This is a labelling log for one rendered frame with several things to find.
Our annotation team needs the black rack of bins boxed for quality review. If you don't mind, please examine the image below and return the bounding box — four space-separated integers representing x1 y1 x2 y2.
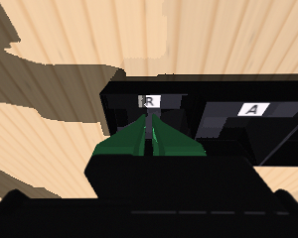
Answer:
99 80 298 167

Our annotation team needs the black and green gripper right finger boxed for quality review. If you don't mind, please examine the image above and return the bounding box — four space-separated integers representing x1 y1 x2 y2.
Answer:
152 114 207 156

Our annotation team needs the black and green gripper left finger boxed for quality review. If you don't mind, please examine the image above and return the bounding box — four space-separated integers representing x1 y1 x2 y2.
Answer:
91 114 146 156

